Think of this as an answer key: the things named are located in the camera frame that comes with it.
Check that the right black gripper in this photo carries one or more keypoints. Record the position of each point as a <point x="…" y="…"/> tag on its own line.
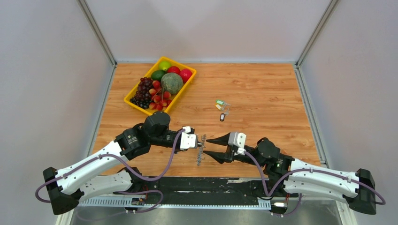
<point x="222" y="157"/>

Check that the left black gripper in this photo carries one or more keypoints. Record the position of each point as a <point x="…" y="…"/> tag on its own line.
<point x="178" y="150"/>

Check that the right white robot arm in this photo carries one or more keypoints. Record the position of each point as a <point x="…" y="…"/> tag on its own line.
<point x="285" y="175"/>

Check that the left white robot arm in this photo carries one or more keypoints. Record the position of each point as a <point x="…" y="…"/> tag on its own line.
<point x="107" y="171"/>

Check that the black tag key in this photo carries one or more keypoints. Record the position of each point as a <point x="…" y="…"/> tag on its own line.
<point x="223" y="116"/>

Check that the green tag key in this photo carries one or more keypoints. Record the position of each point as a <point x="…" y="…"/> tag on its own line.
<point x="222" y="103"/>

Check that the red lychee cluster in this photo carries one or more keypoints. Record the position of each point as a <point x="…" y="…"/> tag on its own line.
<point x="160" y="98"/>

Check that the green netted melon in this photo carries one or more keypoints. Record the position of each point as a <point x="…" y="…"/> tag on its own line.
<point x="172" y="83"/>

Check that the yellow plastic tray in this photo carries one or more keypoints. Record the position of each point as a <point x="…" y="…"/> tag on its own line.
<point x="174" y="98"/>

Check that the pink red fruit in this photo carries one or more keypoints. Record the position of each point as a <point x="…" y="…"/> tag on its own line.
<point x="185" y="75"/>

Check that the dark purple grape bunch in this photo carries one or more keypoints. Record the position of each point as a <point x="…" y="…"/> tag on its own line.
<point x="142" y="98"/>

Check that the red apple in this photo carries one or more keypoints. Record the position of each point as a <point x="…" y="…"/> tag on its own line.
<point x="174" y="69"/>

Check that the dark green lime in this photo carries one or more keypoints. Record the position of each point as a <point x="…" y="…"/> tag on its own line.
<point x="157" y="75"/>

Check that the light green apple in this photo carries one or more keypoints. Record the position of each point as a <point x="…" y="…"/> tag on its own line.
<point x="164" y="65"/>

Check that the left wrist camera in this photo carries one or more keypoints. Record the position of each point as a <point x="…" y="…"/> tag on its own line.
<point x="188" y="136"/>

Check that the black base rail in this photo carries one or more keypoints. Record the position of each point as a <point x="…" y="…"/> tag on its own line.
<point x="192" y="193"/>

